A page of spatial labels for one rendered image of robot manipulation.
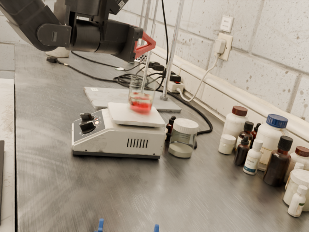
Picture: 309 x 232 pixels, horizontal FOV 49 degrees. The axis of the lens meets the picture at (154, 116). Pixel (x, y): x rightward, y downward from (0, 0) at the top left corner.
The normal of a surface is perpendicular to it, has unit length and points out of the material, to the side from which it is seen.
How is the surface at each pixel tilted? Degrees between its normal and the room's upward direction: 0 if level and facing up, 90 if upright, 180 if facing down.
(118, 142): 90
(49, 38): 90
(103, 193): 0
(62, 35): 90
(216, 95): 90
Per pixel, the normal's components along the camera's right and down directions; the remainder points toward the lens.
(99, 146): 0.22, 0.36
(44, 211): 0.17, -0.93
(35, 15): 0.61, 0.36
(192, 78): -0.92, -0.04
